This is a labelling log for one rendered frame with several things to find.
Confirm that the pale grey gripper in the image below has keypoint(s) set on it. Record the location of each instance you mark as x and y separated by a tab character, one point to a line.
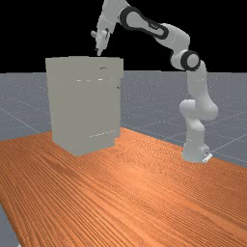
102	36

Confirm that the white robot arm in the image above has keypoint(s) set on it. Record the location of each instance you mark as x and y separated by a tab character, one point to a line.
196	96

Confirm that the pale grey cabinet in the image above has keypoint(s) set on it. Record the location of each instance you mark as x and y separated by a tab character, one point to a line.
84	106

